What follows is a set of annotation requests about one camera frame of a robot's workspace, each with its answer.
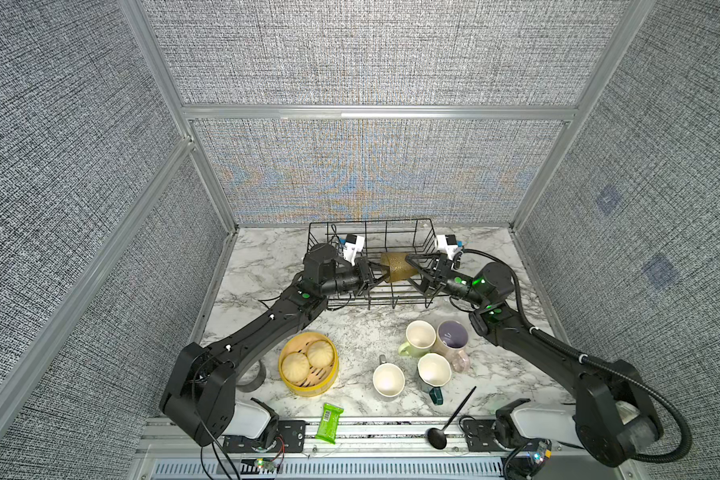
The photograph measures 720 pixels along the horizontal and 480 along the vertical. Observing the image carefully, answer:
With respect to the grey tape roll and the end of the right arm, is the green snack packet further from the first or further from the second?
the end of the right arm

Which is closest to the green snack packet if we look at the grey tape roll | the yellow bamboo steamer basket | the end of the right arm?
the yellow bamboo steamer basket

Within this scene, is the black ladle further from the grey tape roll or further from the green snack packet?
the grey tape roll

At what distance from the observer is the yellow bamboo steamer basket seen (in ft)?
2.61

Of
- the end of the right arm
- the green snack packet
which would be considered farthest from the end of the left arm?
the green snack packet

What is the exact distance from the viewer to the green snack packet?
75 cm

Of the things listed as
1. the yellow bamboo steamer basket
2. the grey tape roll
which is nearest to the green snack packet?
the yellow bamboo steamer basket

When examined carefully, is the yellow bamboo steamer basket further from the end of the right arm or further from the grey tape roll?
the end of the right arm
